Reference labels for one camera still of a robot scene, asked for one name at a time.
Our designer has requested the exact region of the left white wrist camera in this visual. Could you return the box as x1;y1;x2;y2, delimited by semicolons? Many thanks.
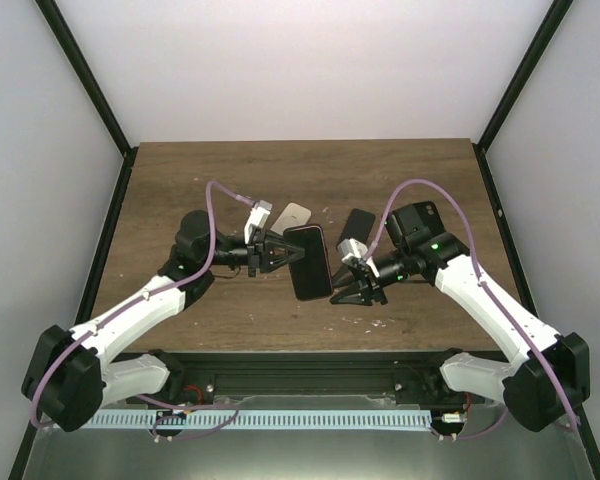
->
243;200;273;244

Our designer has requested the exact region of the black cased phone front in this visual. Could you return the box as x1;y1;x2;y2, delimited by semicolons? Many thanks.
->
336;208;376;245

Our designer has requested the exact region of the right black frame post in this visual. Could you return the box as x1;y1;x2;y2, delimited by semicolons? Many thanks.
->
472;0;575;151

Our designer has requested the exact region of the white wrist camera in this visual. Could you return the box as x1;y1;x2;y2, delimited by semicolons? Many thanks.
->
337;238;368;266
243;200;273;244

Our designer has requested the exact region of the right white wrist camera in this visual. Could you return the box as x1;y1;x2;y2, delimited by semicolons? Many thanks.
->
337;238;368;266

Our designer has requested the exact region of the light blue slotted cable duct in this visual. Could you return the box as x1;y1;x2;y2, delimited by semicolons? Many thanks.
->
84;409;432;432

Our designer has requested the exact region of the left black frame post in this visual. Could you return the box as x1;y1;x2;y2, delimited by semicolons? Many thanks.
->
34;0;133;159

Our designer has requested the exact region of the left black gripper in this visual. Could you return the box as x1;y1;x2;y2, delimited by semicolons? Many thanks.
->
202;229;305;278

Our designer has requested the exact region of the black frame post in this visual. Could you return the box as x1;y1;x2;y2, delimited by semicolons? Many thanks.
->
34;0;133;159
472;0;575;151

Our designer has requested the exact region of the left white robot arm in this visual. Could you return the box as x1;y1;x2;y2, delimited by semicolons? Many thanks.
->
22;210;306;432

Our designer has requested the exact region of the metal front panel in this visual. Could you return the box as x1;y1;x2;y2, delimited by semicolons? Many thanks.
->
23;397;594;479

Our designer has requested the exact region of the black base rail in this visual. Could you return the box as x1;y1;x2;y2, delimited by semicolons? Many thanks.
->
124;351;481;406

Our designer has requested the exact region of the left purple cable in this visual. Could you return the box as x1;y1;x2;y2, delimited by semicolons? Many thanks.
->
29;179;256;429

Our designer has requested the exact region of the beige cased phone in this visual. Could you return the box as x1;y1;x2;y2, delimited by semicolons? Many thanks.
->
270;202;311;235

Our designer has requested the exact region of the black cased phone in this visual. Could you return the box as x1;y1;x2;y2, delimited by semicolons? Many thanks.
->
336;208;376;245
283;224;333;301

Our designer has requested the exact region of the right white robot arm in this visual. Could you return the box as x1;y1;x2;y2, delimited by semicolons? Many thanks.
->
330;201;590;432

